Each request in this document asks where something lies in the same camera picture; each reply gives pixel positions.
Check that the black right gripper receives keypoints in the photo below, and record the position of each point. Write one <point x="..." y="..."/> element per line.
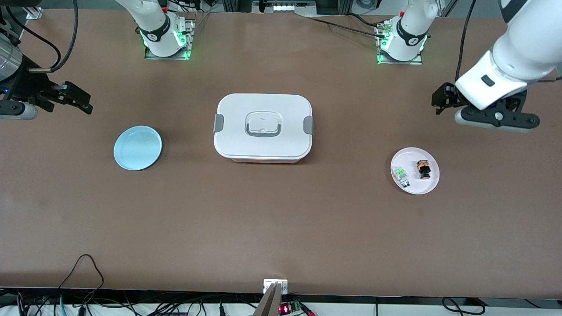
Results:
<point x="27" y="84"/>

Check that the orange and black switch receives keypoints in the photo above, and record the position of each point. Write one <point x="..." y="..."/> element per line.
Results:
<point x="423" y="170"/>

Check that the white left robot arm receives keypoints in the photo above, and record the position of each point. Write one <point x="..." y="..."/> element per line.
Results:
<point x="522" y="48"/>

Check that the white lidded lunch box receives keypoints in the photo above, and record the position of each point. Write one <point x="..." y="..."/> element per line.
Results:
<point x="263" y="109"/>

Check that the light blue round plate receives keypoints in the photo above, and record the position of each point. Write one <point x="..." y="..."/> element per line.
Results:
<point x="137" y="148"/>

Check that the pale pink round plate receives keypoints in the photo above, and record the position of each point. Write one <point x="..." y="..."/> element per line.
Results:
<point x="423" y="186"/>

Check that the white lit connector strip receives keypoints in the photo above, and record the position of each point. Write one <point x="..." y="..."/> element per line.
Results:
<point x="285" y="7"/>

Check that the circuit board with red light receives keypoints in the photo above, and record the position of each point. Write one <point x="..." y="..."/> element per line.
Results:
<point x="290" y="308"/>

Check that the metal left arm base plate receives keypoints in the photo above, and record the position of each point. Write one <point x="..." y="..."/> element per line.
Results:
<point x="417" y="62"/>

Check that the aluminium corner bracket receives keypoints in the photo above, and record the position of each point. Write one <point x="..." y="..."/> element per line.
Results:
<point x="35" y="14"/>

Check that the green and white switch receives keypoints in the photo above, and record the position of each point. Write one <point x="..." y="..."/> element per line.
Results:
<point x="401" y="175"/>

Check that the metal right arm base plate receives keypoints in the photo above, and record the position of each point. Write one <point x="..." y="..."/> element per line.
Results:
<point x="191" y="39"/>

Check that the small metal edge bracket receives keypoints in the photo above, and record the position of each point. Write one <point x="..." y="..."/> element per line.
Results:
<point x="268" y="283"/>

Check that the grey camera mount bar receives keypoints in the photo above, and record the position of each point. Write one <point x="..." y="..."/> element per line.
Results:
<point x="268" y="305"/>

